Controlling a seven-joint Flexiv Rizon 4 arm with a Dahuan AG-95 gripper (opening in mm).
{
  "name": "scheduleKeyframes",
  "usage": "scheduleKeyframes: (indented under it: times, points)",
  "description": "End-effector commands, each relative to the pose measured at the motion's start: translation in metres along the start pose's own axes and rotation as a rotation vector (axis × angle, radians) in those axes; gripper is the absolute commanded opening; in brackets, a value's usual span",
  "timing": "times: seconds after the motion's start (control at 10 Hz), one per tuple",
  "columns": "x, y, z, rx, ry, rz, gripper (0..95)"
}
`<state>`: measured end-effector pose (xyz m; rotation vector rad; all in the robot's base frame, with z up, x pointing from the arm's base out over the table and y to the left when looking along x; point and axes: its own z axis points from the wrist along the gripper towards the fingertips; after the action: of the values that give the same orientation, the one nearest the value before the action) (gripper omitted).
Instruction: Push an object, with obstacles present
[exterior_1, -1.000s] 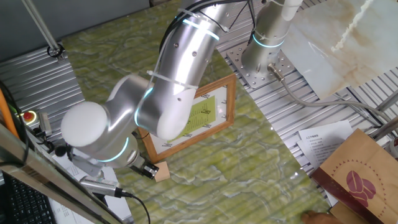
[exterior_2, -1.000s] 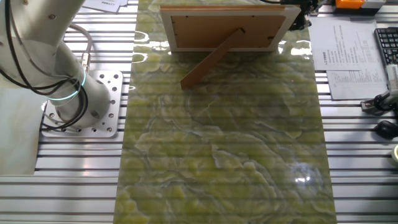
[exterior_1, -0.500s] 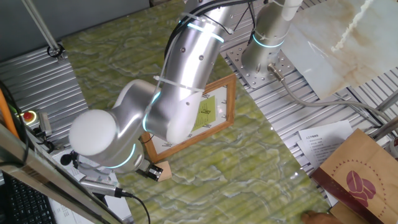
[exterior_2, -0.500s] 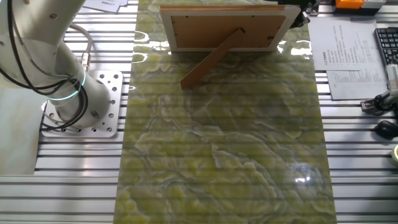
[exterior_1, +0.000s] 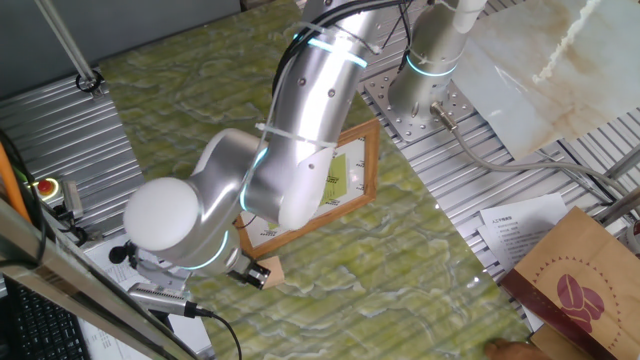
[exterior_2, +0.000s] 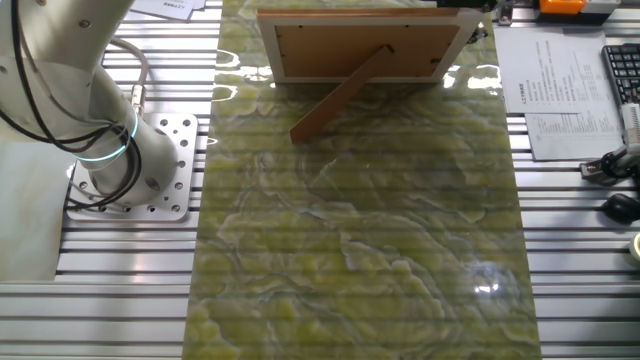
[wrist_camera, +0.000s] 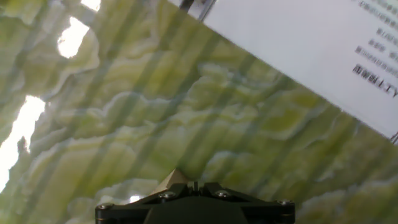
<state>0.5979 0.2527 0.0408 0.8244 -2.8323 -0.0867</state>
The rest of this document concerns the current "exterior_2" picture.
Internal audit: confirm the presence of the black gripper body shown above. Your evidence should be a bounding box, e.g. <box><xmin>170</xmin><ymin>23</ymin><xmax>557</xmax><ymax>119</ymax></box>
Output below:
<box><xmin>436</xmin><ymin>0</ymin><xmax>499</xmax><ymax>12</ymax></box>

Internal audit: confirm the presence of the black round object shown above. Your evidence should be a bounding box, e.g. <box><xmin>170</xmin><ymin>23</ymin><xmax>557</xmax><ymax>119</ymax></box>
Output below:
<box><xmin>601</xmin><ymin>193</ymin><xmax>640</xmax><ymax>225</ymax></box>

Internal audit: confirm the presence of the orange grey black device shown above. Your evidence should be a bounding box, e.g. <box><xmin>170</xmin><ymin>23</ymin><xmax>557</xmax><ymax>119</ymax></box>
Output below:
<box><xmin>537</xmin><ymin>0</ymin><xmax>622</xmax><ymax>27</ymax></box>

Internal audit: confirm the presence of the paper sheet with text lines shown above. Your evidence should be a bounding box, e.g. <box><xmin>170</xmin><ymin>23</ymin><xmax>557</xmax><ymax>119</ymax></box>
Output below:
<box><xmin>493</xmin><ymin>24</ymin><xmax>611</xmax><ymax>116</ymax></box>
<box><xmin>128</xmin><ymin>0</ymin><xmax>200</xmax><ymax>22</ymax></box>

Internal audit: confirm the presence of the black keyboard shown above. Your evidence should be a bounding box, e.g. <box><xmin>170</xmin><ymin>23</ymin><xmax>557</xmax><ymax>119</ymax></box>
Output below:
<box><xmin>601</xmin><ymin>43</ymin><xmax>640</xmax><ymax>109</ymax></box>

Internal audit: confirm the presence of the paper sheet with table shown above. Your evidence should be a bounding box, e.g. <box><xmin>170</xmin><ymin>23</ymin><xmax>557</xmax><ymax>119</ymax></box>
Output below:
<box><xmin>524</xmin><ymin>112</ymin><xmax>626</xmax><ymax>162</ymax></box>

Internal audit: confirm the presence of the green marble pattern mat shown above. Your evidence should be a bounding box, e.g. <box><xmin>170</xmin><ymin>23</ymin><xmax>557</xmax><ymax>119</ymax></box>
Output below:
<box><xmin>180</xmin><ymin>0</ymin><xmax>544</xmax><ymax>360</ymax></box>

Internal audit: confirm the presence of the beige marble pattern sheet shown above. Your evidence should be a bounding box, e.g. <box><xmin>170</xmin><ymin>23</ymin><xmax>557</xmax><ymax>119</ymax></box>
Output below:
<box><xmin>0</xmin><ymin>139</ymin><xmax>72</xmax><ymax>282</ymax></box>

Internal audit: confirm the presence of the wooden picture frame with stand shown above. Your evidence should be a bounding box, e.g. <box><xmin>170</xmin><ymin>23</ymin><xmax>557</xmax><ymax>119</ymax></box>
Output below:
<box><xmin>256</xmin><ymin>7</ymin><xmax>485</xmax><ymax>146</ymax></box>

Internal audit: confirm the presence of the ribbed silver camera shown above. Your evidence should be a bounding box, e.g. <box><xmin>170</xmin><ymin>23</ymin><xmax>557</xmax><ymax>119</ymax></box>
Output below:
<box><xmin>619</xmin><ymin>102</ymin><xmax>640</xmax><ymax>149</ymax></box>

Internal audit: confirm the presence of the thick grey base cable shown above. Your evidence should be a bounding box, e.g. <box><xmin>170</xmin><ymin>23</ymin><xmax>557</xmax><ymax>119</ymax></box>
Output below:
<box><xmin>107</xmin><ymin>37</ymin><xmax>150</xmax><ymax>117</ymax></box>

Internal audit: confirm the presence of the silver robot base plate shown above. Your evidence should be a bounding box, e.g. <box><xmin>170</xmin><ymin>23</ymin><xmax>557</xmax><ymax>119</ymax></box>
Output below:
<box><xmin>66</xmin><ymin>112</ymin><xmax>200</xmax><ymax>222</ymax></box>

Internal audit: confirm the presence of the black looped cable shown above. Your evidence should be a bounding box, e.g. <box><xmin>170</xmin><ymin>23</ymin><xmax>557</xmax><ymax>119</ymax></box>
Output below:
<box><xmin>0</xmin><ymin>0</ymin><xmax>144</xmax><ymax>214</ymax></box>

